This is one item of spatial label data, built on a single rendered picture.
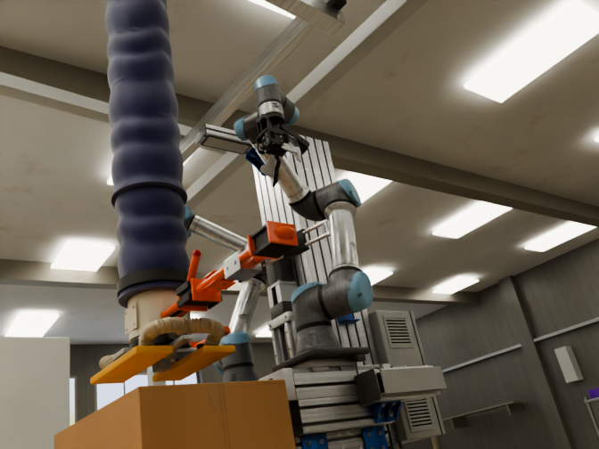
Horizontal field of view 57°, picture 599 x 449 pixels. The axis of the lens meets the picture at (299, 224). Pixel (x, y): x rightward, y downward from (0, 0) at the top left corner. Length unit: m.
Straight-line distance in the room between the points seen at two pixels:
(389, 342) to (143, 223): 1.00
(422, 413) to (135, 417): 1.17
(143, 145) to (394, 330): 1.13
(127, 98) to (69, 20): 2.65
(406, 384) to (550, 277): 11.15
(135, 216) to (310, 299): 0.60
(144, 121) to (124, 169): 0.18
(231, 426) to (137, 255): 0.58
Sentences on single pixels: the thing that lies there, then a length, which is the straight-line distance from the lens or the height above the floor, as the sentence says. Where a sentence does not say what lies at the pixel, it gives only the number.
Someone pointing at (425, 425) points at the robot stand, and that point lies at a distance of 2.16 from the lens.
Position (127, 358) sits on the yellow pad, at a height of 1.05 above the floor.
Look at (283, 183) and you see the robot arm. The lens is 1.99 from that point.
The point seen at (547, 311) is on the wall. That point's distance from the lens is 12.82.
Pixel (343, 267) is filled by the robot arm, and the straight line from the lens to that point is 1.78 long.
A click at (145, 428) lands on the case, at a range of 1.29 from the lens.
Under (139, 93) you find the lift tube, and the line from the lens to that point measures 1.97.
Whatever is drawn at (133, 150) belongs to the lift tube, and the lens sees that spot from 1.84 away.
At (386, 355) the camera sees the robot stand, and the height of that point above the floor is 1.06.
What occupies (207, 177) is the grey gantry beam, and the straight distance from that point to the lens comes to 4.81.
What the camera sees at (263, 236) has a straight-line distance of 1.21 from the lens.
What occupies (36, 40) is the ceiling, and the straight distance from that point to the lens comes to 4.76.
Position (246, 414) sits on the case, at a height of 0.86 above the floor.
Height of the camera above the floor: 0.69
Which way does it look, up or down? 25 degrees up
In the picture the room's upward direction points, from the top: 11 degrees counter-clockwise
